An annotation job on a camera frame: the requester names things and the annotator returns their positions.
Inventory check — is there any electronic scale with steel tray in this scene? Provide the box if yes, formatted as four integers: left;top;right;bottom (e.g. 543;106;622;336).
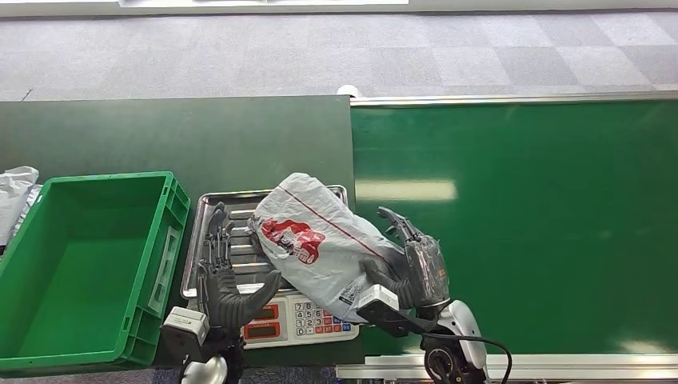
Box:
180;185;361;351

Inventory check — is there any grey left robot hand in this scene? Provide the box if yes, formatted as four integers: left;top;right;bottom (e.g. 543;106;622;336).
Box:
195;202;283;330

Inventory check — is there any green conveyor belt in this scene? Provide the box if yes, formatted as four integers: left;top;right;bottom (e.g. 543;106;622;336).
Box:
349;99;678;357

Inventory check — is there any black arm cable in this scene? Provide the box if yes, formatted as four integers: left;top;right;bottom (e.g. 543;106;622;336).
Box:
418;330;514;384

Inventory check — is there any grey red-printed mail package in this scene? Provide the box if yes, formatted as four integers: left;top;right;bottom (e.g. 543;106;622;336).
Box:
247;172;407;325

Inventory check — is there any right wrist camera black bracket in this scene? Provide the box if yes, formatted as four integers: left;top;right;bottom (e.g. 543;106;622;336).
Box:
355;283;426;339

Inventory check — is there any green plastic crate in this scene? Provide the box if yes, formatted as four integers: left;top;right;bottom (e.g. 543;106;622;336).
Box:
0;170;191;373

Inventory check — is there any patterned grey mail bag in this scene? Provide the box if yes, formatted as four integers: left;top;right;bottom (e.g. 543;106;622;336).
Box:
9;183;44;241

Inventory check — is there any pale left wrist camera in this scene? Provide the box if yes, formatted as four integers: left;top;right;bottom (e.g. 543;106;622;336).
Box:
159;306;211;362

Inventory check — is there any white plastic bag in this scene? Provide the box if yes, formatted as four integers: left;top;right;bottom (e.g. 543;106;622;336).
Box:
0;166;41;248

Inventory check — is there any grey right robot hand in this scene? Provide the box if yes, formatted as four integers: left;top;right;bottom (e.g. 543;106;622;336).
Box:
360;206;452;312

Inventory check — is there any aluminium conveyor side rail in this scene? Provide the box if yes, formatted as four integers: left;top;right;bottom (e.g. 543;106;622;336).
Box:
335;353;678;382
349;90;678;107

